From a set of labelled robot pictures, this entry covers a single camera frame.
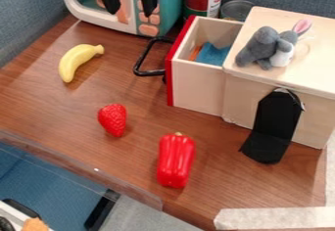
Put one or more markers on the drawer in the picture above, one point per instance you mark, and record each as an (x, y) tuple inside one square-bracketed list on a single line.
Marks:
[(196, 84)]

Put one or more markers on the red toy pepper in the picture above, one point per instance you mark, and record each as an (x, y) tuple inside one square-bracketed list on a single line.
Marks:
[(176, 160)]

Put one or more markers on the blue cloth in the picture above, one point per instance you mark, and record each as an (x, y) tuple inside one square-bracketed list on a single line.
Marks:
[(213, 55)]

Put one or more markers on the orange toy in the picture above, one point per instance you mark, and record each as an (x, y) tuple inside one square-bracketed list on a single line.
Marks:
[(195, 53)]

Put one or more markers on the red label can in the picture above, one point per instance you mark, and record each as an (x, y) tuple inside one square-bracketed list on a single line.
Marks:
[(203, 0)]

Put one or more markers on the yellow toy banana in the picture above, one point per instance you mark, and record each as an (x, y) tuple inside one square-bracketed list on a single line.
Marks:
[(74, 60)]

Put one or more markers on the grey plush bunny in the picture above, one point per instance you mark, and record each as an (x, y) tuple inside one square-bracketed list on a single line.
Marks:
[(261, 47)]

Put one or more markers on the cabinet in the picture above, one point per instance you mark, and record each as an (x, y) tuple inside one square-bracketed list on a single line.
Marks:
[(305, 68)]

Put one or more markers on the toy microwave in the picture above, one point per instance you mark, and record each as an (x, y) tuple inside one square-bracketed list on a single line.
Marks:
[(170, 9)]

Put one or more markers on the red toy strawberry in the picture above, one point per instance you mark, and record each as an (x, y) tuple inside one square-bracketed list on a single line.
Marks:
[(113, 119)]

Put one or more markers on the silver can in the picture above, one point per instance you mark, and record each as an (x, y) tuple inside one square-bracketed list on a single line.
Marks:
[(235, 10)]

